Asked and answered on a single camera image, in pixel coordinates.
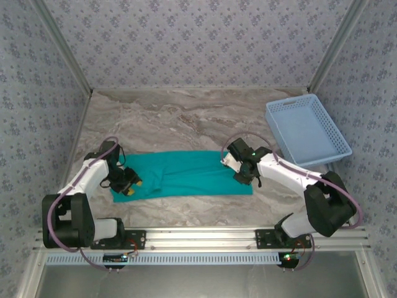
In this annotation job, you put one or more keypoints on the teal t-shirt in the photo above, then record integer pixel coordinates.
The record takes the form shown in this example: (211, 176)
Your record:
(192, 174)

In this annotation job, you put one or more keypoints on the light blue plastic basket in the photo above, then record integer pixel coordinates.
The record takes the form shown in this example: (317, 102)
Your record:
(310, 130)

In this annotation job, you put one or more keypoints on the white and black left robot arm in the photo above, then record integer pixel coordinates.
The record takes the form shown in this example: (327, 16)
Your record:
(90, 174)

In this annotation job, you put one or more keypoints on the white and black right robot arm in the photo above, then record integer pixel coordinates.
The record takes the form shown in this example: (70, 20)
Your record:
(285, 170)

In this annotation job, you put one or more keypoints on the grey metal panel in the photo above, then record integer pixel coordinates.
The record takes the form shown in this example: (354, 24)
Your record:
(201, 282)

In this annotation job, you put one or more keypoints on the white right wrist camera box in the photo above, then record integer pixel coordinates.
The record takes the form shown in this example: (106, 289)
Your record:
(231, 161)

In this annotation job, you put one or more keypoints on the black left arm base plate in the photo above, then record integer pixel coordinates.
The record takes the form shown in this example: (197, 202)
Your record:
(141, 240)

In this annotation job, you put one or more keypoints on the aluminium table side rail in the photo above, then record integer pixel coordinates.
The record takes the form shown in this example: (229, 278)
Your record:
(76, 139)
(332, 167)

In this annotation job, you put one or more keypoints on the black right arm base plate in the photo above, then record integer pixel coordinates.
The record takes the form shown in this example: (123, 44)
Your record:
(262, 240)

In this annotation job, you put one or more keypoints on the aluminium mounting rail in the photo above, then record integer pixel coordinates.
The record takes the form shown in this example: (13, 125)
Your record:
(201, 239)

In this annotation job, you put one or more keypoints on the short aluminium frame leg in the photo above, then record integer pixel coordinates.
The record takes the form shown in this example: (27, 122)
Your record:
(370, 276)
(29, 276)

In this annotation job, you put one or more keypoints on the aluminium frame post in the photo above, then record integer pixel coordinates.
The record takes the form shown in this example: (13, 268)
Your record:
(334, 46)
(63, 46)

